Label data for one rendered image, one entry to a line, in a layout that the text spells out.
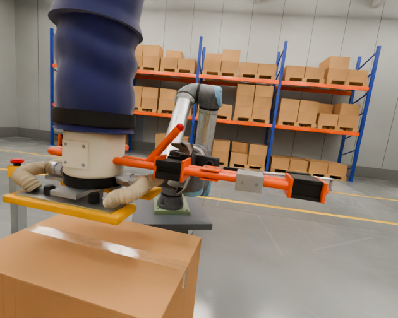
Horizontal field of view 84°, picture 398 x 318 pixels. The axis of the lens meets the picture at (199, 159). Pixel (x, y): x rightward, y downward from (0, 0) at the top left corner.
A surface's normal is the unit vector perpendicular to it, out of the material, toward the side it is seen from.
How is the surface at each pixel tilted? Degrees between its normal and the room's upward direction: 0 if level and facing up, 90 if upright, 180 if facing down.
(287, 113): 90
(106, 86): 74
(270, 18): 90
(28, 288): 90
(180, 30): 90
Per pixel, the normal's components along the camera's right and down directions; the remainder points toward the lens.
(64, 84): -0.40, 0.15
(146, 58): -0.13, 0.14
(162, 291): 0.10, -0.98
